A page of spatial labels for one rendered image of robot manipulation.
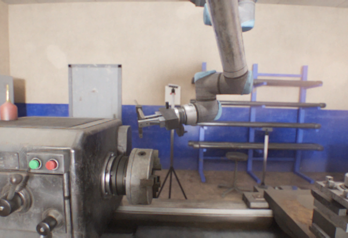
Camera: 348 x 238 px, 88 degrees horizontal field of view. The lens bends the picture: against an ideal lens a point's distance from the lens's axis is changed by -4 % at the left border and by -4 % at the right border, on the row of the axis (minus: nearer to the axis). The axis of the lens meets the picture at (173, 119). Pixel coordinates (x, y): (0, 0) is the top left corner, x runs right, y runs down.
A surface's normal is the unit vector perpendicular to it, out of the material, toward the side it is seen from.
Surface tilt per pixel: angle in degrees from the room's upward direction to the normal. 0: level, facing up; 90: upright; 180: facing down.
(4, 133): 45
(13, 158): 90
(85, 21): 90
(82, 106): 90
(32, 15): 90
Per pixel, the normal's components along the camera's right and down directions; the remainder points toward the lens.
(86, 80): -0.03, 0.10
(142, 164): 0.00, -0.62
